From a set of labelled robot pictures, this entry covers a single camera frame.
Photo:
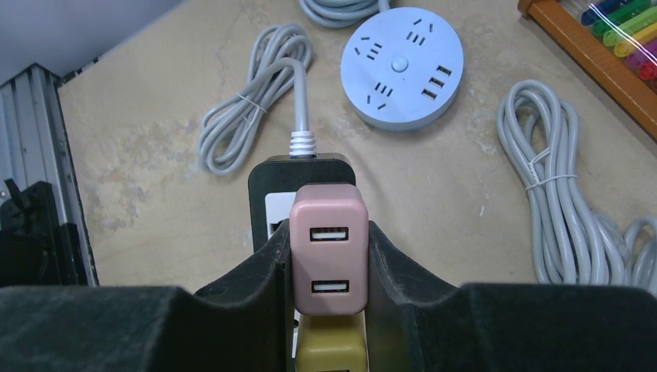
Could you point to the round blue power socket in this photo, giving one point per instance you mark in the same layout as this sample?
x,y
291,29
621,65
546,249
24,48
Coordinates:
x,y
402,68

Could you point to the yellow plug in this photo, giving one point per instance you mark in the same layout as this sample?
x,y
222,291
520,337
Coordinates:
x,y
331,343

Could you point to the black power strip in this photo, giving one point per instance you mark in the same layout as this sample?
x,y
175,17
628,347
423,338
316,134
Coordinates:
x,y
273,184

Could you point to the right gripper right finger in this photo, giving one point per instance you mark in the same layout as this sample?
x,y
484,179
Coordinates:
x,y
416,321

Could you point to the wooden shelf rack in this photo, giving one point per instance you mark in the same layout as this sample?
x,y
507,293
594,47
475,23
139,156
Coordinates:
x,y
624,86

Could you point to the coiled grey cable round socket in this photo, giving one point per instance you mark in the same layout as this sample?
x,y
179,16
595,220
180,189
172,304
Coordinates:
x,y
341,13

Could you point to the pack of coloured markers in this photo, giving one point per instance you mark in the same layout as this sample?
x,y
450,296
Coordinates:
x,y
627,28

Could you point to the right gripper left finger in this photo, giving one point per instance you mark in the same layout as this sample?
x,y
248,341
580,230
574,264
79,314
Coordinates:
x,y
242,321

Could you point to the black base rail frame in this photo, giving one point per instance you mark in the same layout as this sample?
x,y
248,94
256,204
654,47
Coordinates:
x,y
44,237

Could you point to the pink plug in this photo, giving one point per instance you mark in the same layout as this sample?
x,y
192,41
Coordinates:
x,y
329,237

